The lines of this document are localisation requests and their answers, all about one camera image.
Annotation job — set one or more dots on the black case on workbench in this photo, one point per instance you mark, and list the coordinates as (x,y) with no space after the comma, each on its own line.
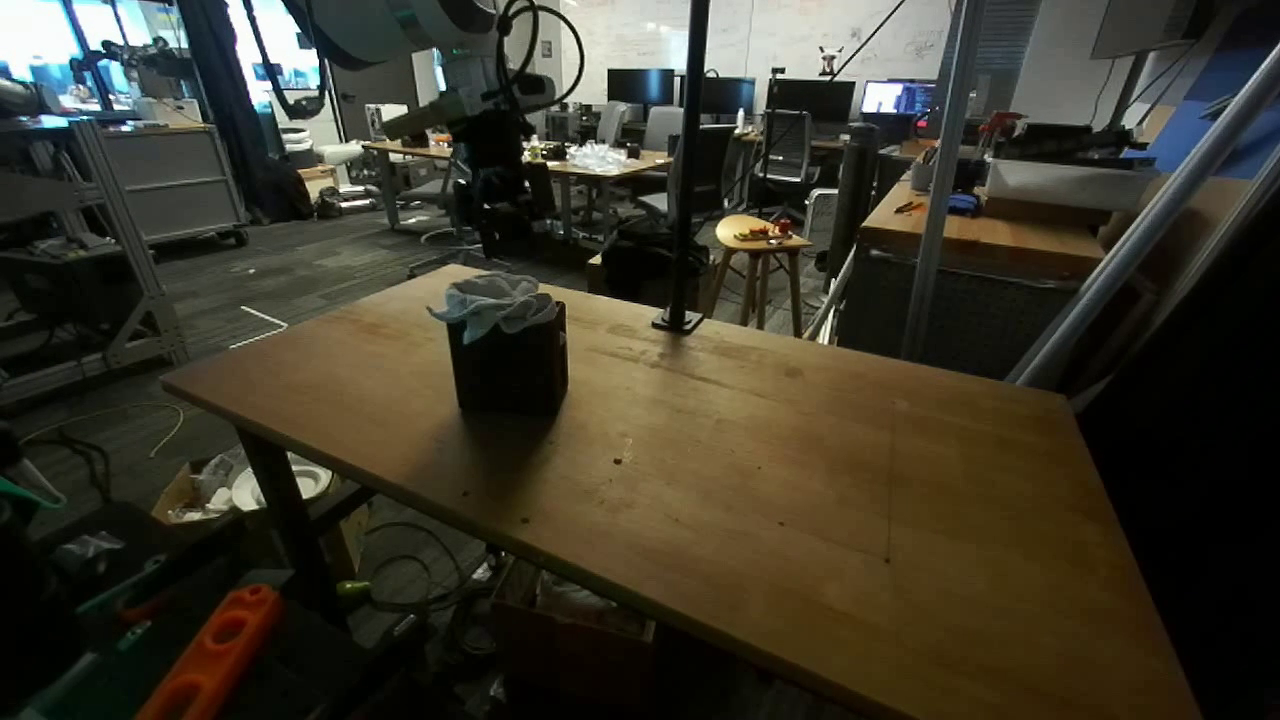
(1061,147)

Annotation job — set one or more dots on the black plastic box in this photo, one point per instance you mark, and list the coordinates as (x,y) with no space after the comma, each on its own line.
(506,373)

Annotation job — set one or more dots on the cardboard box with white items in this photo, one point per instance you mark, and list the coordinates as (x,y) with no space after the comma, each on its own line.
(201,497)

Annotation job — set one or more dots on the upright silver metal pole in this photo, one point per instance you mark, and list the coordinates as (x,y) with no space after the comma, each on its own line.
(936,184)

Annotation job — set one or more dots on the dark computer monitor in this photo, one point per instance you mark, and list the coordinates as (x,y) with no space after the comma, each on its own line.
(641,84)
(731,97)
(811,101)

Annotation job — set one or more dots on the red items on stool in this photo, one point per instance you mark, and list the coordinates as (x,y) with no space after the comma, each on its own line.
(761,231)

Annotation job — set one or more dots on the large black bag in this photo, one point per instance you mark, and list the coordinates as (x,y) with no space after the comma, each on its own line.
(641,263)

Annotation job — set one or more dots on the round wooden stool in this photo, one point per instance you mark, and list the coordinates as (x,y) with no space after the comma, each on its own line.
(761,233)

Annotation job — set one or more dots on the white rolling cabinet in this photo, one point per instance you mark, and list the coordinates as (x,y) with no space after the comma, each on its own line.
(175,184)

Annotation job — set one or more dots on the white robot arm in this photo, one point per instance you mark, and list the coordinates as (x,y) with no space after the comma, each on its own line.
(372,27)

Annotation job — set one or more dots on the light blue towel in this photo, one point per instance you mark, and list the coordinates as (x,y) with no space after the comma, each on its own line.
(493,306)

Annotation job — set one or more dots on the wooden office table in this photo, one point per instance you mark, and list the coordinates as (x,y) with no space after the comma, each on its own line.
(600,164)

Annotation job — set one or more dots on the slanted silver metal pole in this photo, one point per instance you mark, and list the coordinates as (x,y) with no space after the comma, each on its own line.
(1147,224)

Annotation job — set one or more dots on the wooden workbench with drawers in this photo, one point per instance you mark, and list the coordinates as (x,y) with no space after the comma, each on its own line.
(983,242)

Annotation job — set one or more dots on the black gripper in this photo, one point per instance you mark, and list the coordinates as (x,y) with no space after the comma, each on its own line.
(498,163)

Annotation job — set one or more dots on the orange plastic tool case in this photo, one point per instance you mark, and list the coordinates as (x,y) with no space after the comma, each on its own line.
(212,653)

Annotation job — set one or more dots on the grey metal shelving rack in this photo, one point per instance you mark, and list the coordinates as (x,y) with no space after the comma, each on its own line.
(125,224)

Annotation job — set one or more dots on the black office chair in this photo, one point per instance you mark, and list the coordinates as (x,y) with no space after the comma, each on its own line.
(784,147)

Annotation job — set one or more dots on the lit blue computer monitor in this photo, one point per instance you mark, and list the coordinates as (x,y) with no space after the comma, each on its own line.
(898,97)

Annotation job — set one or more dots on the black vertical stand pole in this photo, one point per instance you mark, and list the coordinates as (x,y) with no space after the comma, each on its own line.
(684,163)

